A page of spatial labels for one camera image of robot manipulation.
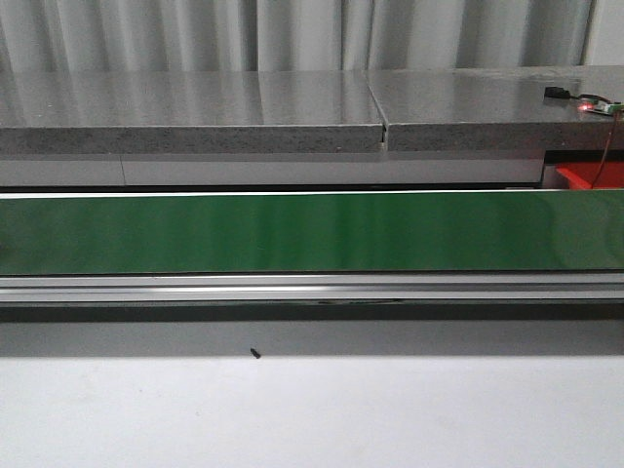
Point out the green conveyor belt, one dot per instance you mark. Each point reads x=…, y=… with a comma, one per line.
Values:
x=427, y=231

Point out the grey stone countertop slab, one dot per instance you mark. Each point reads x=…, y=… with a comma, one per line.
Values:
x=164, y=112
x=492, y=109

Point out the aluminium conveyor frame rail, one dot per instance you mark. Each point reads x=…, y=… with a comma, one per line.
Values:
x=313, y=288

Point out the white cabinet front panel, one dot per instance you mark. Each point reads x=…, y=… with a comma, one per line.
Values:
x=416, y=167

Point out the grey pleated curtain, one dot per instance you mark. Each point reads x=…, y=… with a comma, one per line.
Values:
x=290, y=35

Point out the black connector plug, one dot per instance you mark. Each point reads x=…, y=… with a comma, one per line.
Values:
x=557, y=93

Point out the red plastic tray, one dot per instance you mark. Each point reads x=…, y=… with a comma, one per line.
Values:
x=582, y=176

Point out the grey stone countertop left slab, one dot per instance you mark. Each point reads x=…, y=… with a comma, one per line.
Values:
x=164, y=112

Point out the grey stone countertop right slab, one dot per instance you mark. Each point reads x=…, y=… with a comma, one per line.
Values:
x=492, y=109

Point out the small green circuit board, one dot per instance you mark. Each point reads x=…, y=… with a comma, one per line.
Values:
x=602, y=107

